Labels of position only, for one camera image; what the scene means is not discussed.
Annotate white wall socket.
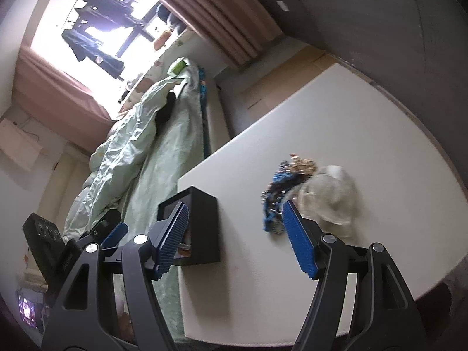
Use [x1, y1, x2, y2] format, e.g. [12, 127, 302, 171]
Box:
[277, 1, 290, 11]

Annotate light green crumpled duvet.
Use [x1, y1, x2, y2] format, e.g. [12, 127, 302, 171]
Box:
[63, 76, 186, 240]

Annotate black garment on bed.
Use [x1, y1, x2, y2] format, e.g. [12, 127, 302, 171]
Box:
[155, 91, 176, 132]

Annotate blue cord bracelet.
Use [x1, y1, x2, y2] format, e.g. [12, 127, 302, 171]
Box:
[261, 160, 310, 234]

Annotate flattened cardboard sheet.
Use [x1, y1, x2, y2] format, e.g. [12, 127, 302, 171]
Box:
[237, 45, 340, 127]

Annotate dark pillows on sill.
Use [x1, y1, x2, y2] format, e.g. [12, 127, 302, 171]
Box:
[156, 3, 187, 35]

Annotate green bed mattress sheet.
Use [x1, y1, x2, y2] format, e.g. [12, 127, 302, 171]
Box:
[121, 76, 205, 242]

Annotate green box on bed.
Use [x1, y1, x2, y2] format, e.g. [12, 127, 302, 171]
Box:
[167, 57, 187, 77]

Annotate floral window seat cushion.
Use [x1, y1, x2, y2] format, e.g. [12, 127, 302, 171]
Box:
[117, 29, 197, 118]

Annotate phone with lit screen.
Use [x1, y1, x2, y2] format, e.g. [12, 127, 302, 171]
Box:
[17, 291, 44, 333]

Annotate hanging dark clothes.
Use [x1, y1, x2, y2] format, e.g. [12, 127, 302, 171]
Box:
[62, 0, 144, 79]

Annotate clear plastic pouch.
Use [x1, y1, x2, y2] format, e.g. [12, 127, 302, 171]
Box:
[297, 165, 357, 239]

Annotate pink left curtain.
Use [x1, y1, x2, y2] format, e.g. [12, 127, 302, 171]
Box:
[12, 45, 114, 152]

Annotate pink right curtain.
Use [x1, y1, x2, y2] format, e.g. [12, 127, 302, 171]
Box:
[162, 0, 283, 67]

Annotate black open jewelry box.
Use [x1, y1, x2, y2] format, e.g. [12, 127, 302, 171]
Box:
[157, 186, 221, 266]

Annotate pink curtain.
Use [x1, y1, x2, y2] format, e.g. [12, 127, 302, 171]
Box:
[162, 0, 283, 67]
[12, 45, 114, 152]

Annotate white low table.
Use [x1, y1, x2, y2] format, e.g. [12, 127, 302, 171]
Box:
[178, 65, 467, 346]

